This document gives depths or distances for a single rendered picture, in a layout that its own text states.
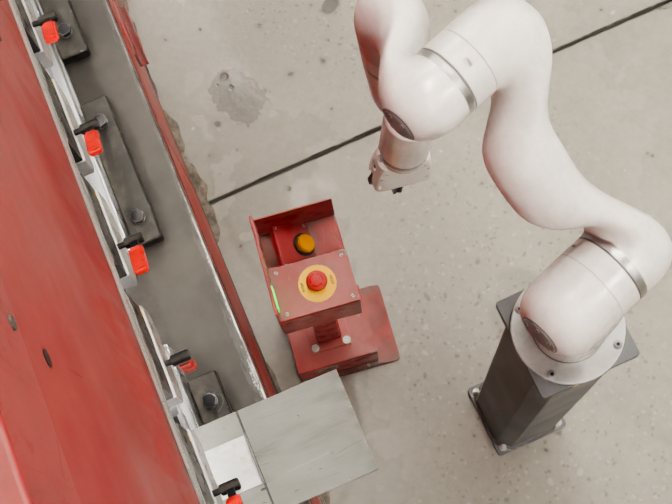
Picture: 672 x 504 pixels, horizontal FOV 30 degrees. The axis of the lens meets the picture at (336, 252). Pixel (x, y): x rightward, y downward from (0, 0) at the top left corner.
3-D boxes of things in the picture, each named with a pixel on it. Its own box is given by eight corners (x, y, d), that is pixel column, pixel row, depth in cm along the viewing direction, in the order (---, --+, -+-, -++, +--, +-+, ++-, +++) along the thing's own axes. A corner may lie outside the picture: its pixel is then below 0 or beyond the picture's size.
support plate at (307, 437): (378, 469, 206) (378, 469, 205) (230, 533, 205) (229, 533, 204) (336, 369, 210) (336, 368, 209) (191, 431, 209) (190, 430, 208)
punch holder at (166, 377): (185, 404, 192) (165, 388, 176) (134, 426, 191) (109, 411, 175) (151, 315, 195) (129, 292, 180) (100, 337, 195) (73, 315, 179)
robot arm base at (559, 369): (592, 255, 212) (609, 225, 194) (645, 356, 207) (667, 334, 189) (490, 300, 211) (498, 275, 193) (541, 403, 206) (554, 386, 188)
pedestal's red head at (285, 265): (362, 312, 246) (359, 292, 229) (284, 335, 246) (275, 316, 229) (335, 219, 252) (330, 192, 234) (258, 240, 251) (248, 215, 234)
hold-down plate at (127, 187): (164, 240, 230) (161, 235, 227) (137, 251, 230) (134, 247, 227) (109, 99, 237) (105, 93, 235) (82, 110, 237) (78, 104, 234)
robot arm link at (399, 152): (390, 109, 207) (371, 158, 204) (396, 76, 194) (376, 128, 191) (438, 126, 206) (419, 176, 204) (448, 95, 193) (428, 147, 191)
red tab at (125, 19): (149, 63, 274) (142, 50, 267) (140, 67, 274) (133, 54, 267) (125, 6, 278) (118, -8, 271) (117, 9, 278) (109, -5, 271)
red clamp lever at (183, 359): (201, 368, 195) (191, 358, 186) (177, 379, 195) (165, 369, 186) (197, 358, 196) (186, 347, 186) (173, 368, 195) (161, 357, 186)
